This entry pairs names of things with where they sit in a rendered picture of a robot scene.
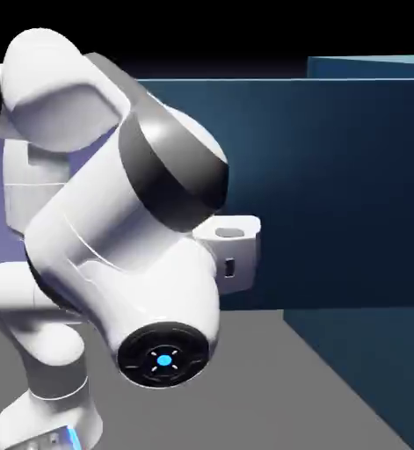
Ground blue cabinet door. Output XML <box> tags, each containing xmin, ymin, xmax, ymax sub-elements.
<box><xmin>135</xmin><ymin>77</ymin><xmax>414</xmax><ymax>312</ymax></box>

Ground blue cabinet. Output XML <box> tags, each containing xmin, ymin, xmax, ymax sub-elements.
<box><xmin>135</xmin><ymin>54</ymin><xmax>414</xmax><ymax>450</ymax></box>

